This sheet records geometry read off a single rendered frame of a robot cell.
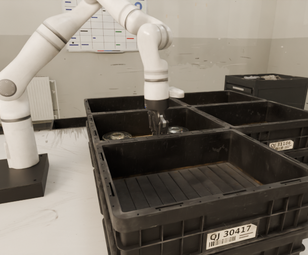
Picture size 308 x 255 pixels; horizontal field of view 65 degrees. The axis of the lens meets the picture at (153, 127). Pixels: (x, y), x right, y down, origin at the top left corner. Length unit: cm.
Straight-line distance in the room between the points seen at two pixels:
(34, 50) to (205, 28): 372
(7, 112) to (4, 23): 303
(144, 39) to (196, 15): 367
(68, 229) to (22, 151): 35
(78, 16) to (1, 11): 304
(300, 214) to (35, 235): 62
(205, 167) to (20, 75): 63
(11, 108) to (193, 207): 73
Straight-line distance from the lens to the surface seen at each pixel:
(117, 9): 79
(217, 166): 74
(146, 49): 69
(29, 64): 88
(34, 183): 87
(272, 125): 85
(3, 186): 90
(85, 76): 385
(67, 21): 89
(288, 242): 58
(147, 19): 76
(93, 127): 75
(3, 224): 82
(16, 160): 98
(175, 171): 69
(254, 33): 494
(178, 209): 38
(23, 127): 93
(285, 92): 250
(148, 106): 72
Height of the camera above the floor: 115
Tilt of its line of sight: 18 degrees down
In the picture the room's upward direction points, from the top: straight up
